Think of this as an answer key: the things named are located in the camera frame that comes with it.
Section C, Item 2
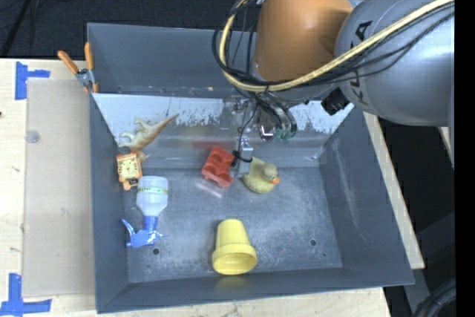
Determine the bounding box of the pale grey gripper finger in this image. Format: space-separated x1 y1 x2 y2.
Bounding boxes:
236 145 256 176

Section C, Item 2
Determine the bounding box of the yellow rubber duck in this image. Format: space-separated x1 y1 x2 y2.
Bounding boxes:
241 156 281 195

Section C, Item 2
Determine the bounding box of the red toy brick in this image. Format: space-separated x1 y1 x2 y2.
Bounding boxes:
200 145 236 189

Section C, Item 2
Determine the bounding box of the grey metal bin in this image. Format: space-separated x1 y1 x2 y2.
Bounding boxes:
85 22 416 315

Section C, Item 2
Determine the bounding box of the yellow plastic cup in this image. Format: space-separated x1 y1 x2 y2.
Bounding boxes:
211 218 258 276

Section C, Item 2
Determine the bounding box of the clear spray bottle blue trigger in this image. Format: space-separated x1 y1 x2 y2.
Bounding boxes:
121 175 170 249

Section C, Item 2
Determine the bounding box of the tan toy dinosaur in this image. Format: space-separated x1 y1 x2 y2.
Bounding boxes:
118 114 180 163

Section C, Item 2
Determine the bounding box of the orange toy lion block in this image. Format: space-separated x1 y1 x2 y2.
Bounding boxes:
115 151 144 192

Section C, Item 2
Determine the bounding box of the pale flat board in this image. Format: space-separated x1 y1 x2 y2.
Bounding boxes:
21 77 98 298

